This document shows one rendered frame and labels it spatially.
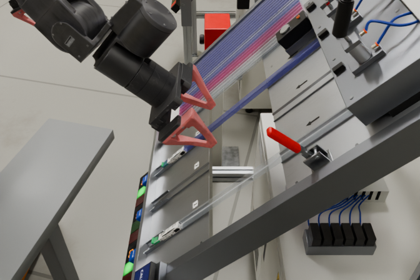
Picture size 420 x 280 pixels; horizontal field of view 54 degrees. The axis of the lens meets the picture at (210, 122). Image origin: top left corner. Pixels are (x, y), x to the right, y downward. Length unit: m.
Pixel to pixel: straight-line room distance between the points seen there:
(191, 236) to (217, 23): 0.99
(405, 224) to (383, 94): 0.64
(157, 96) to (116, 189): 1.45
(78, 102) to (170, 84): 2.03
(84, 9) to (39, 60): 2.54
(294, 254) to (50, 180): 0.71
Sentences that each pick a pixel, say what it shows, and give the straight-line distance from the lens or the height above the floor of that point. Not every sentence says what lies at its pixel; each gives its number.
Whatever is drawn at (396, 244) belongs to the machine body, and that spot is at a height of 0.62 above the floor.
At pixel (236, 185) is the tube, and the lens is 0.75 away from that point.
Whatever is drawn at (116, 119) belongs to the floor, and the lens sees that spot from 2.42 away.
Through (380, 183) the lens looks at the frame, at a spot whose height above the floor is 0.67.
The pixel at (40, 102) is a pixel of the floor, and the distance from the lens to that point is 2.69.
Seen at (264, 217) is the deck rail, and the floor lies 0.96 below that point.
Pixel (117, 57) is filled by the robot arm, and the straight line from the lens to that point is 0.58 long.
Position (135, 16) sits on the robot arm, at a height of 1.25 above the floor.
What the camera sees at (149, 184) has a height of 0.73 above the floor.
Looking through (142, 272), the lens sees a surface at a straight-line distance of 0.81.
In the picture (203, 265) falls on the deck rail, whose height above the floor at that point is 0.82.
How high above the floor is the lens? 1.48
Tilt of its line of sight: 39 degrees down
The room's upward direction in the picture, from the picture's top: straight up
